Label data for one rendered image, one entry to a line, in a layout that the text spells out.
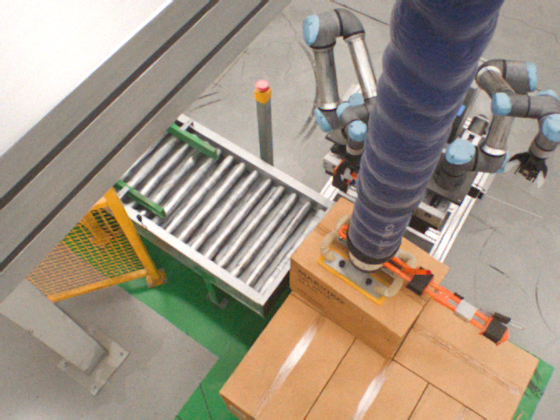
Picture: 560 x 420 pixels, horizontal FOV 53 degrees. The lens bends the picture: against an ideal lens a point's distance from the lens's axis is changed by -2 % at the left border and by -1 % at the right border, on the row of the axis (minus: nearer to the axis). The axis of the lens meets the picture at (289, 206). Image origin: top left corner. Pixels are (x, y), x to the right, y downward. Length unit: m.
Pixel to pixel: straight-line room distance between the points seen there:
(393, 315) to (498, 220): 1.62
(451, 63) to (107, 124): 1.06
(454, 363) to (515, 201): 1.50
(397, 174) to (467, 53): 0.51
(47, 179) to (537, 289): 3.60
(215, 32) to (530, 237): 3.63
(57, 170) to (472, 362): 2.71
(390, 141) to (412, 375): 1.52
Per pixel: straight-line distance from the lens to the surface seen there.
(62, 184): 0.38
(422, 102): 1.44
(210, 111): 4.23
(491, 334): 2.42
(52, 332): 2.90
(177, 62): 0.41
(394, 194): 1.82
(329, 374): 2.82
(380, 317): 2.50
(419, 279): 2.42
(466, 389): 2.92
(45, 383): 3.64
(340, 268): 2.52
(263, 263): 2.98
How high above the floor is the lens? 3.29
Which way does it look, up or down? 61 degrees down
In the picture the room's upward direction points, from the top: straight up
